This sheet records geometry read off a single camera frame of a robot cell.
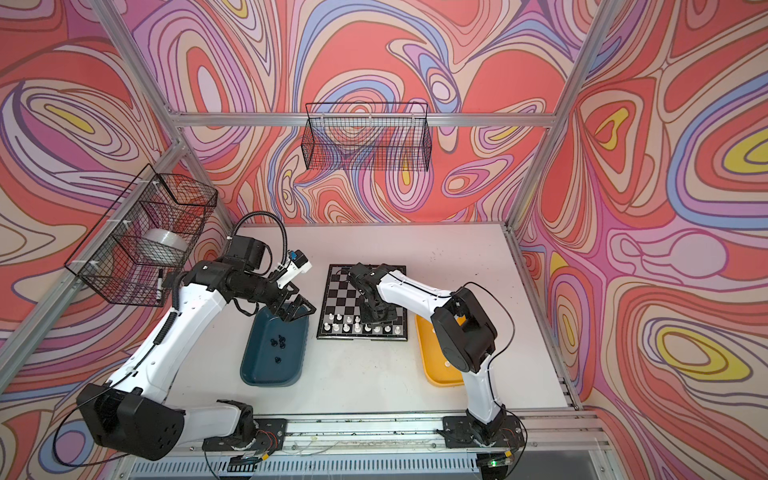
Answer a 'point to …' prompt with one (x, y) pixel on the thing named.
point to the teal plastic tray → (275, 350)
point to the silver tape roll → (165, 237)
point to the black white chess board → (341, 313)
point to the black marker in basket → (160, 284)
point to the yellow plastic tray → (438, 368)
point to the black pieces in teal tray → (282, 345)
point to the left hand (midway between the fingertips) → (306, 296)
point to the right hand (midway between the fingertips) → (380, 330)
